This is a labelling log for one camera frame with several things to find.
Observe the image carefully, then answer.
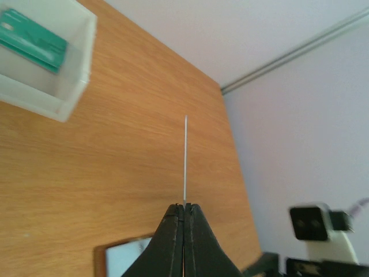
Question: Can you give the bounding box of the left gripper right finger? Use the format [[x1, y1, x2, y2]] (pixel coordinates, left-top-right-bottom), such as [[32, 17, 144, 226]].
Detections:
[[184, 203, 242, 276]]

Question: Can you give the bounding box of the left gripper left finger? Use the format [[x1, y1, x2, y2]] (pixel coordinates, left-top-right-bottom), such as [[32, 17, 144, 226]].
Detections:
[[123, 204, 185, 277]]

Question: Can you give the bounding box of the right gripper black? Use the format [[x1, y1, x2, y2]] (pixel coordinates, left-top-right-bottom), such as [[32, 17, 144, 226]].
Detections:
[[244, 252, 368, 277]]

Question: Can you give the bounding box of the brown leather card holder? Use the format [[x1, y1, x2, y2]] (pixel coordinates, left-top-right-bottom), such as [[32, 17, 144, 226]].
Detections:
[[93, 233, 153, 276]]

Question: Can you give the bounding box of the teal credit card with chip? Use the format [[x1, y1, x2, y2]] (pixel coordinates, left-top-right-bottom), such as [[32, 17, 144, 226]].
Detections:
[[1, 8, 68, 73]]

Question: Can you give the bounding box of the white plastic bin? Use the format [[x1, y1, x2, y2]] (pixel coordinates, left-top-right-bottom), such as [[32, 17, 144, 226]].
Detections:
[[1, 1, 97, 122]]

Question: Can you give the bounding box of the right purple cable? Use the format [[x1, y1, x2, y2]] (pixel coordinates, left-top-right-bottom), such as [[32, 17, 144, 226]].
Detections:
[[347, 197, 369, 216]]

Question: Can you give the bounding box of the right aluminium corner post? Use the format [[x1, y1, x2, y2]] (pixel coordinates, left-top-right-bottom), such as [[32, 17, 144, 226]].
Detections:
[[221, 8, 368, 96]]

